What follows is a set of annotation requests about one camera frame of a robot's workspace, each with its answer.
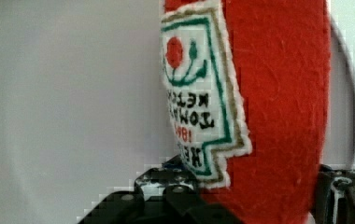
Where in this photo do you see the red plush ketchup bottle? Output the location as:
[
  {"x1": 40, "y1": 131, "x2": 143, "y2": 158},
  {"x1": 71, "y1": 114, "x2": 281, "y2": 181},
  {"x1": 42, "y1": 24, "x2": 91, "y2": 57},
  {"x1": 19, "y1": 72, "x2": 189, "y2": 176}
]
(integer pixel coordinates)
[{"x1": 160, "y1": 0, "x2": 330, "y2": 224}]

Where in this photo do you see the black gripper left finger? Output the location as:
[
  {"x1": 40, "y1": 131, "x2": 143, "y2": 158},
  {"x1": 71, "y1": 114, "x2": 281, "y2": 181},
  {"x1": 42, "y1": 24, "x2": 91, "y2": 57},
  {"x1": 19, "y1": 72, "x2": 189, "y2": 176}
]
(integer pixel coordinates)
[{"x1": 78, "y1": 156, "x2": 244, "y2": 224}]

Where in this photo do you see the lilac round plate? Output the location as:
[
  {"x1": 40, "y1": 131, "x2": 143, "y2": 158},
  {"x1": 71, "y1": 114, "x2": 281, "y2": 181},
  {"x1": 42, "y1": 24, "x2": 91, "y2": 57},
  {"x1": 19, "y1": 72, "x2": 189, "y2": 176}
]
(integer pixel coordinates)
[{"x1": 0, "y1": 0, "x2": 355, "y2": 224}]

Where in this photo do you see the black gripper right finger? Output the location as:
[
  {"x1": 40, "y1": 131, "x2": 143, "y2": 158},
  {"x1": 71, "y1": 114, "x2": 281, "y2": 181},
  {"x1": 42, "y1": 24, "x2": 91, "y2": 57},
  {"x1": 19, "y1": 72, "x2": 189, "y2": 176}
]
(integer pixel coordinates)
[{"x1": 311, "y1": 165, "x2": 355, "y2": 224}]

